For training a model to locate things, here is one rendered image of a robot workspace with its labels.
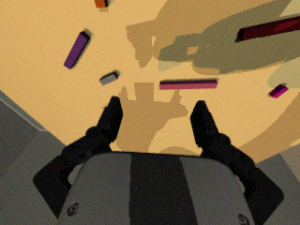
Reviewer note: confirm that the purple rod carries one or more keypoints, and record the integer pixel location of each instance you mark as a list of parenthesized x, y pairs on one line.
[(76, 50)]

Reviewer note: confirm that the orange-brown rectangular block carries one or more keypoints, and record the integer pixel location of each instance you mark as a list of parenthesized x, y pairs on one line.
[(101, 3)]

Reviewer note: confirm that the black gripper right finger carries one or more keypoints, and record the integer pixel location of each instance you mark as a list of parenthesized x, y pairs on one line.
[(263, 196)]

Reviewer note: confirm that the dark red rod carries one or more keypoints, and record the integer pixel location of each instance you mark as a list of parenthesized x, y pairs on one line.
[(269, 28)]

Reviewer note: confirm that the magenta rod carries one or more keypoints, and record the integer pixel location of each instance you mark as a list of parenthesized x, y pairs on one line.
[(278, 91)]

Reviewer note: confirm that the grey rod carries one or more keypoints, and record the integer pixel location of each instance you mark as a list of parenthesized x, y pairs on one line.
[(108, 78)]

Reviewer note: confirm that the pink rod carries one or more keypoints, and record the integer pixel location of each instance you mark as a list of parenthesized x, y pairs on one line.
[(200, 84)]

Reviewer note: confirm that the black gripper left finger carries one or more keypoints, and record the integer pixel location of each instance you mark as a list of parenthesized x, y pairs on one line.
[(52, 180)]

